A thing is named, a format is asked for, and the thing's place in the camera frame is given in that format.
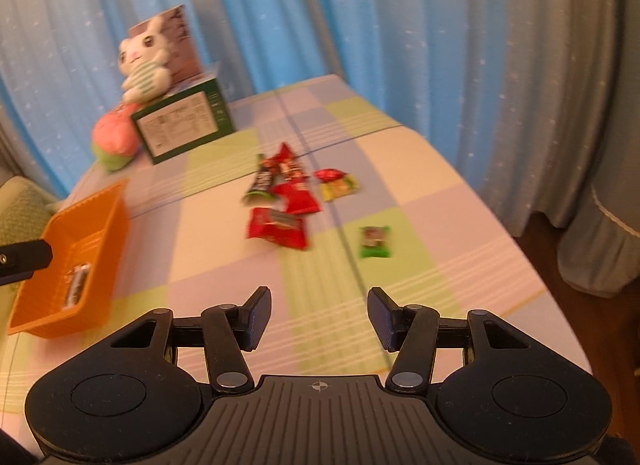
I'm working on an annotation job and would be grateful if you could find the brown printed picture box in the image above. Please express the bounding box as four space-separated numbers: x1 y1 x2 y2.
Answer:
129 5 203 83

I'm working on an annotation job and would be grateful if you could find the green zigzag cushion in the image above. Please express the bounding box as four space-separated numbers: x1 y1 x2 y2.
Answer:
0 190 57 246

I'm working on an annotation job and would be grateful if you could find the plain red snack packet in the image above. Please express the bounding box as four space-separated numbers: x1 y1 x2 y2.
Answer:
274 181 321 216

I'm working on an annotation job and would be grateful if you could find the white plush bunny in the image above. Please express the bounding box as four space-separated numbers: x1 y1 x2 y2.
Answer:
117 15 173 105

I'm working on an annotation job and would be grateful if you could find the pink plush radish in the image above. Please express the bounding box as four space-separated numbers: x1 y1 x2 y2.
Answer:
91 102 141 173

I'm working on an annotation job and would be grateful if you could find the large red snack packet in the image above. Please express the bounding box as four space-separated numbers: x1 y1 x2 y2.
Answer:
245 206 310 251

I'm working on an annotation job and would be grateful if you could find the silver snack packet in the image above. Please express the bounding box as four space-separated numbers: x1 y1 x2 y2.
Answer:
62 264 92 307

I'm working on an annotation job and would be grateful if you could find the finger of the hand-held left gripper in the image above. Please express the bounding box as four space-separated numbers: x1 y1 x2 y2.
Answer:
0 240 53 283

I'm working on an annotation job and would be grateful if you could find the blue curtain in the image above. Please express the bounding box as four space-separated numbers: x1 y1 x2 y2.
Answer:
0 0 640 241

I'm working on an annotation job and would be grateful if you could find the green cardboard box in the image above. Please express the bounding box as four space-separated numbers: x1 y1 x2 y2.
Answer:
131 62 235 166

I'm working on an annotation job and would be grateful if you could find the orange plastic basket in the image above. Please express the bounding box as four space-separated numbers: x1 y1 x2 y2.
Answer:
7 179 132 340

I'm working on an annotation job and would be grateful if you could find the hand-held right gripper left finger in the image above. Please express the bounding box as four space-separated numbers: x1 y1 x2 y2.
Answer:
95 286 273 393

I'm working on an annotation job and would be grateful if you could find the yellow green snack packet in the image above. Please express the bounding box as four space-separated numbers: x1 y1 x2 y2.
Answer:
320 176 362 202

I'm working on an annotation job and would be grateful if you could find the grey frilled fabric cover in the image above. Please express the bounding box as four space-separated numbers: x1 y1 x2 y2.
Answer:
557 135 640 298

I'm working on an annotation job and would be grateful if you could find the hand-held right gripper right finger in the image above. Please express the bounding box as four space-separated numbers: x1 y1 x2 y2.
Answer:
367 287 543 394

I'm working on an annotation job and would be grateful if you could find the black and green snack packet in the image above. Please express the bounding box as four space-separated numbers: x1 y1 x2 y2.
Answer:
241 154 281 206

